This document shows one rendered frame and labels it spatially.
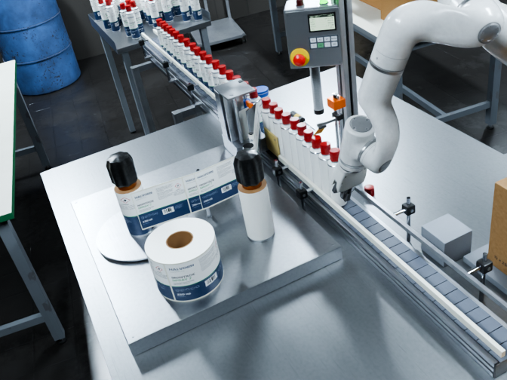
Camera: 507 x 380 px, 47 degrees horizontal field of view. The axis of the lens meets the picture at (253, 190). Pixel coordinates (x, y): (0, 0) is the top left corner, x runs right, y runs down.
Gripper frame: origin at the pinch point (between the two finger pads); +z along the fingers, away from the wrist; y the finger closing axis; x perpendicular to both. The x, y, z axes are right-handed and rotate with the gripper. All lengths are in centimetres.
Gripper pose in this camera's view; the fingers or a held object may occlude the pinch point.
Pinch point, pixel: (345, 194)
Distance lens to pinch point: 186.3
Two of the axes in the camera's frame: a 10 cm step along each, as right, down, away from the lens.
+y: -8.9, 3.6, -2.9
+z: -0.1, 6.1, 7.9
